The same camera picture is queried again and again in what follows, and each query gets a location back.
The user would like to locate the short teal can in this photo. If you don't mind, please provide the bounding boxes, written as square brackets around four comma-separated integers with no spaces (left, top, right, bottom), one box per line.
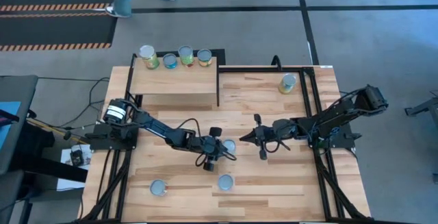
[162,53,179,70]

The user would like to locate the yellow label can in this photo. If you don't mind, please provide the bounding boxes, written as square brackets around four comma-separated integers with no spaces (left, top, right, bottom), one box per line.
[196,48,213,68]

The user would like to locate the small black device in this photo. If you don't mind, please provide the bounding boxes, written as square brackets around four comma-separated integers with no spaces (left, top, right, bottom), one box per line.
[70,149,85,166]

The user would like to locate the pale label can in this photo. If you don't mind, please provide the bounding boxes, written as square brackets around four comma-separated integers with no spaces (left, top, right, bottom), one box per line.
[222,138,237,155]

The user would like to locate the yellow stick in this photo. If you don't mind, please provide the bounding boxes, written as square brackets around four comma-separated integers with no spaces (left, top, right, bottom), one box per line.
[26,118,88,145]

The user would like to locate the blue flat item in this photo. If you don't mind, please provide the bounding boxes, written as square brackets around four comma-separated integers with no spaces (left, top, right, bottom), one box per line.
[0,101,22,149]

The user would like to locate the wooden shelf with black legs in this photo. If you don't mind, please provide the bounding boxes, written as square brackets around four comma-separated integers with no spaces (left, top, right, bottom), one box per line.
[125,48,226,112]

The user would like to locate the green red spaghetti sauce can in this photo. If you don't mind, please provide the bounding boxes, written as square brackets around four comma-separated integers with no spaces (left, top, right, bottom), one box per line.
[177,45,195,68]

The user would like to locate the black furniture base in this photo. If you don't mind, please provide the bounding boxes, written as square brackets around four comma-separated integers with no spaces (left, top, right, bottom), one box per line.
[10,121,89,184]

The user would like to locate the yellow-green label can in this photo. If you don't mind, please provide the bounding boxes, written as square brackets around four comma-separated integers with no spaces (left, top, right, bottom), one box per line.
[277,73,298,95]

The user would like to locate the black floor cable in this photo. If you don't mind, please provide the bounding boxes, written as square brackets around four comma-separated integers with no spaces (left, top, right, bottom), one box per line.
[61,76,111,129]

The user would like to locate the white mixed fruit can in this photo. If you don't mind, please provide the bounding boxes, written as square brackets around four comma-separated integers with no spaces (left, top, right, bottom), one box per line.
[217,173,235,192]

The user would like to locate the black tripod stand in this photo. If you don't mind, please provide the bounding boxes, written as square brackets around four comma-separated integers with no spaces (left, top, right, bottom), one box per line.
[404,92,438,126]

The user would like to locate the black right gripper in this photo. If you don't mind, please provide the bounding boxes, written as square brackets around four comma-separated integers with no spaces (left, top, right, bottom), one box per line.
[239,113,299,161]

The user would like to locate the red white label can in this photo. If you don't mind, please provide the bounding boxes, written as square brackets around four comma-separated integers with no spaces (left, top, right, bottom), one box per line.
[149,179,168,197]

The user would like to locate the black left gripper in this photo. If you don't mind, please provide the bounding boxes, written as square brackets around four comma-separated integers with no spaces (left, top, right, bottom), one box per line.
[194,126,237,173]

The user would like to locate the black aluminium table frame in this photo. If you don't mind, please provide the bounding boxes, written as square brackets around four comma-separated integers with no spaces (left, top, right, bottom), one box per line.
[77,64,372,224]

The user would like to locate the tall yellow-green carrots can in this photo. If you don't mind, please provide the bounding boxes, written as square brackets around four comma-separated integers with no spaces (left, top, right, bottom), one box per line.
[138,44,161,71]

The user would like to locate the white paper sheet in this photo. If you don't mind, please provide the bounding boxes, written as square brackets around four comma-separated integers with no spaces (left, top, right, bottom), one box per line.
[56,144,93,191]

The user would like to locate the grey desk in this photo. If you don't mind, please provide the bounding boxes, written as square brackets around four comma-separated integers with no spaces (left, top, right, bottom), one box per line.
[0,75,39,175]

